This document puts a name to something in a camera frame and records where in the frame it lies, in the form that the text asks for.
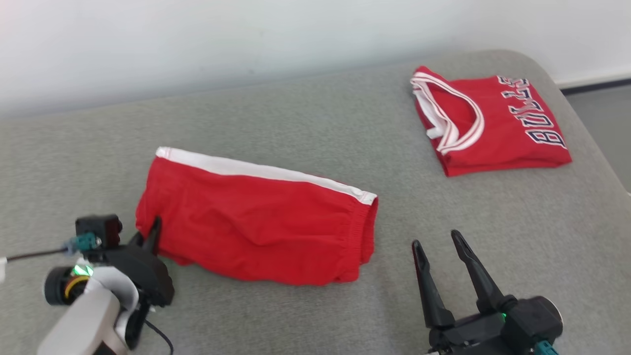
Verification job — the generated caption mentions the red basketball jersey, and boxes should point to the red basketball jersey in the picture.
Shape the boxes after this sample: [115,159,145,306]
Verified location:
[410,66,573,177]

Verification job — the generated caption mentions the red shorts with white stripe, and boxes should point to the red shorts with white stripe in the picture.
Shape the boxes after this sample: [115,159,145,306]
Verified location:
[135,146,379,286]

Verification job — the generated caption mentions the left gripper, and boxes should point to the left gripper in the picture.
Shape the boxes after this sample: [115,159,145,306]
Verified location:
[101,216,175,306]

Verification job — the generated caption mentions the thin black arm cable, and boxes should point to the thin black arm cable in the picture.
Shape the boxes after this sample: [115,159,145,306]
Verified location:
[143,319,175,355]

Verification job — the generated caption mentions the left camera cable teal plug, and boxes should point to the left camera cable teal plug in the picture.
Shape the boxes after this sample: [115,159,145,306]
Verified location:
[0,234,102,263]

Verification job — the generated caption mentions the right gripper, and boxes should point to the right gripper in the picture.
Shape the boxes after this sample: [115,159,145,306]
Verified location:
[412,230,535,355]

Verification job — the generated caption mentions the black and white baseboard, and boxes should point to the black and white baseboard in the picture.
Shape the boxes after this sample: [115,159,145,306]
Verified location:
[556,73,631,95]

